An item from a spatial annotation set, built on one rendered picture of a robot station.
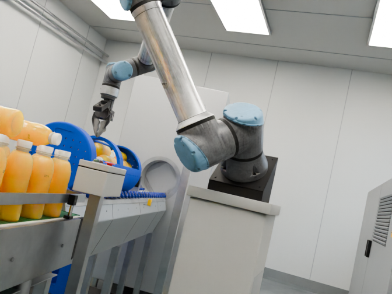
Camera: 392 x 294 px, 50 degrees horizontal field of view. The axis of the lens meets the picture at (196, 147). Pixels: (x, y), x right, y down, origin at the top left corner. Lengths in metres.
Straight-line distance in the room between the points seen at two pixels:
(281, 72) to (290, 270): 3.11
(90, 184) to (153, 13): 0.62
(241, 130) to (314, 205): 5.17
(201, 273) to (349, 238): 5.16
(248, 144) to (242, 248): 0.37
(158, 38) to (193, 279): 0.88
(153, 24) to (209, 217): 0.72
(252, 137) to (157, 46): 0.46
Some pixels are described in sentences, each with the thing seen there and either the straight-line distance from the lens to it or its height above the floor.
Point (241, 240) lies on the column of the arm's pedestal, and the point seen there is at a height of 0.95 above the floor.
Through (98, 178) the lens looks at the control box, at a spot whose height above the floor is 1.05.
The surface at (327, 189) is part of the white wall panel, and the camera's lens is 6.63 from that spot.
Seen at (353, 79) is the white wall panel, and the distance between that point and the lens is 6.96.
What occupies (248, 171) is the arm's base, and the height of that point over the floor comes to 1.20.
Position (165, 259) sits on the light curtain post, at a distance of 3.11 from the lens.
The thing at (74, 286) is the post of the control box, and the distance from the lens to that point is 1.48.
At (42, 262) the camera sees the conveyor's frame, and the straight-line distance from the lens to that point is 1.37.
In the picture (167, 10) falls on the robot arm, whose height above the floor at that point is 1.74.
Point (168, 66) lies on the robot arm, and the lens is 1.49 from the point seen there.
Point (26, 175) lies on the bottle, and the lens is 1.19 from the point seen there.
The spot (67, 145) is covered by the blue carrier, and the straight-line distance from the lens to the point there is 1.77.
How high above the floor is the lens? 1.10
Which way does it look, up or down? 5 degrees up
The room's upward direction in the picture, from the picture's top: 13 degrees clockwise
